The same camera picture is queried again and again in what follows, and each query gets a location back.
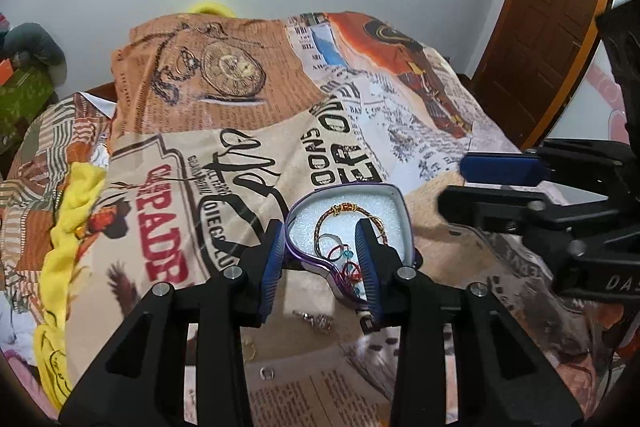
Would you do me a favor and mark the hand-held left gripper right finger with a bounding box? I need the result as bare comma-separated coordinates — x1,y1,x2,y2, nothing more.
354,219,584,427

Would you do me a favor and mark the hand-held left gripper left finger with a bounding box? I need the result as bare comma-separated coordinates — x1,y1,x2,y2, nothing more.
59,219,290,427

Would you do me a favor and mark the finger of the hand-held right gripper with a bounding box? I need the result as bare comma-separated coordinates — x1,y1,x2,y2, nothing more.
459,139,640,188
437,185,588,258

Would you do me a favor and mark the purple metal jewelry box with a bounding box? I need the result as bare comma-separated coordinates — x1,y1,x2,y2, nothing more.
284,183,420,308

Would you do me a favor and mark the red hoop earring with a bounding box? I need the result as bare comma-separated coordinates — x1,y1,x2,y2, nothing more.
326,243,362,282

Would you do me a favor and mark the silver charm earring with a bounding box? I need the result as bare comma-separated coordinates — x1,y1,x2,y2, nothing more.
292,310,335,334

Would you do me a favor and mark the printed blanket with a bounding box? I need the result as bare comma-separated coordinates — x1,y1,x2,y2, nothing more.
0,11,623,427

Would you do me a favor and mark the brown wooden door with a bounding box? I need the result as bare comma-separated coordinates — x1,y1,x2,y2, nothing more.
471,0,620,148

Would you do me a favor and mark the yellow fringed cloth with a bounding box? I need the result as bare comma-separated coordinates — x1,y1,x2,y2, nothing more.
34,161,110,414

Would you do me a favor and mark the striped patchwork bedsheet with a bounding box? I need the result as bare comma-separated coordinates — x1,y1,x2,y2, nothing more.
0,91,117,268

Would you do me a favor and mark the yellow pillow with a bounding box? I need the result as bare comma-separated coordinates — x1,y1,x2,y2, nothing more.
189,0,237,16

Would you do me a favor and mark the pink cloth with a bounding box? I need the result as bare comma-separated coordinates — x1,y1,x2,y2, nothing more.
0,346,57,420

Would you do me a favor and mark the grey plush toy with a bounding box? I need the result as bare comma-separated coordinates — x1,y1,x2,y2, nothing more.
0,22,69,88

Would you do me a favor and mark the red and gold bracelet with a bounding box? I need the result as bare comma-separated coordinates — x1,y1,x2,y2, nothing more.
314,202,390,259

